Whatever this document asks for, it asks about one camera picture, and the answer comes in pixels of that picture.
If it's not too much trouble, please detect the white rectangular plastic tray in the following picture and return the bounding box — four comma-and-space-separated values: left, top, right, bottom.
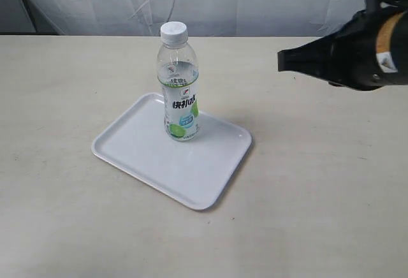
91, 93, 252, 210

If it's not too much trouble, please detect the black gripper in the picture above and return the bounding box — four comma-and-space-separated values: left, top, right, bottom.
277, 8, 407, 91

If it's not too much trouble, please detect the white backdrop cloth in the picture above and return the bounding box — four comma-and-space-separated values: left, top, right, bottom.
1, 0, 365, 36

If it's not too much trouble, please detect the clear plastic water bottle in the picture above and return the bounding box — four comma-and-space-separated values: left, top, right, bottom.
156, 21, 200, 141

